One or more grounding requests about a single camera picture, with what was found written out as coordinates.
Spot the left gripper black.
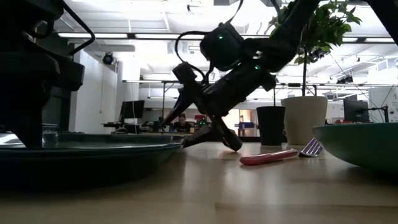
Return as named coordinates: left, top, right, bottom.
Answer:
left=0, top=51, right=85, bottom=149

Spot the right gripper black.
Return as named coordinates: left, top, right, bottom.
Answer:
left=163, top=70, right=277, bottom=152

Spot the dark green plastic tray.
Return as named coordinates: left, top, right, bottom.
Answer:
left=0, top=133, right=183, bottom=190

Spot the black cup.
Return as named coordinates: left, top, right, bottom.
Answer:
left=256, top=106, right=286, bottom=146

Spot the red-handled metal fork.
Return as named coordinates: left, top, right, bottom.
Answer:
left=239, top=138, right=324, bottom=166

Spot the teal green plate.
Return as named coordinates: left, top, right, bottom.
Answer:
left=312, top=122, right=398, bottom=174

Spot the person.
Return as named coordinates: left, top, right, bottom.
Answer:
left=172, top=113, right=193, bottom=133

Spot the black computer monitor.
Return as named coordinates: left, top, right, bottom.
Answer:
left=343, top=98, right=371, bottom=124
left=119, top=100, right=146, bottom=124

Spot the dark office desk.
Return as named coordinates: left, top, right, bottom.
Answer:
left=101, top=122, right=147, bottom=135

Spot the round black ceiling spotlight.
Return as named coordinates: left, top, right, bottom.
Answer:
left=101, top=52, right=115, bottom=66

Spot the white plant pot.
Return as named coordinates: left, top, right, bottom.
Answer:
left=280, top=95, right=329, bottom=147

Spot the green leafy plant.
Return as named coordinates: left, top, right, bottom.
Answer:
left=269, top=0, right=363, bottom=97

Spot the black desk boom stand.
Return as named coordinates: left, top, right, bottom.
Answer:
left=356, top=105, right=390, bottom=124

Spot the black background metal frame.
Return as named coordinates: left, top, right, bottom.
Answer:
left=123, top=79, right=318, bottom=125

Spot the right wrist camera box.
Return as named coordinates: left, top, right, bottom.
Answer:
left=172, top=61, right=197, bottom=85

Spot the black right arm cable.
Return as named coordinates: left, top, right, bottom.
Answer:
left=174, top=30, right=210, bottom=82

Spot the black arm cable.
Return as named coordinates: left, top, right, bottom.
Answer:
left=174, top=30, right=210, bottom=82
left=58, top=0, right=96, bottom=57

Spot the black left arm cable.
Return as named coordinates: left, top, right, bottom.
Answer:
left=58, top=0, right=96, bottom=57

